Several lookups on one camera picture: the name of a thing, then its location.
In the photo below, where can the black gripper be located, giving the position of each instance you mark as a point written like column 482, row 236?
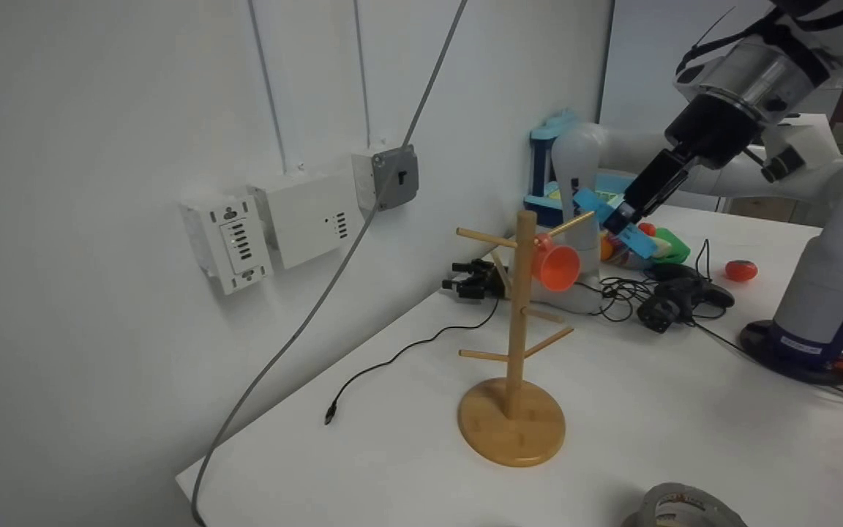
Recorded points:
column 716, row 130

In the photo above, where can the blue black arm base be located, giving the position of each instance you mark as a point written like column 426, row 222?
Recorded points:
column 791, row 352

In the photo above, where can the wooden peg tree stand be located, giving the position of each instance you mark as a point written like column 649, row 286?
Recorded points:
column 511, row 428

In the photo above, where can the green yellow toy vegetable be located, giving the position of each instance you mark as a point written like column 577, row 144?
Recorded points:
column 675, row 247

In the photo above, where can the orange plastic cup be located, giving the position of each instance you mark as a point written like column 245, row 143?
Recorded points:
column 556, row 264

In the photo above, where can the red toy tomato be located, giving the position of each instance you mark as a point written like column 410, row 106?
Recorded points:
column 741, row 270

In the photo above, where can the black table edge clamp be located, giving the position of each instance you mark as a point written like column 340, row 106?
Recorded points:
column 469, row 282

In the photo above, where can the grey junction box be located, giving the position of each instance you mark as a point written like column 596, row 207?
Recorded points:
column 392, row 178

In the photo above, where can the white wall conduit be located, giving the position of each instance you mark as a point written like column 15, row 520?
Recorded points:
column 365, row 78
column 270, row 99

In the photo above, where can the grey duct tape roll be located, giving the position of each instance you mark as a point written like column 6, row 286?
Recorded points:
column 687, row 507

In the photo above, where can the white wall box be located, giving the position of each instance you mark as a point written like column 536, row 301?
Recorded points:
column 308, row 222

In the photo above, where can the white wall socket plate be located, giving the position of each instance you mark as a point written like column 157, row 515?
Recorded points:
column 233, row 244

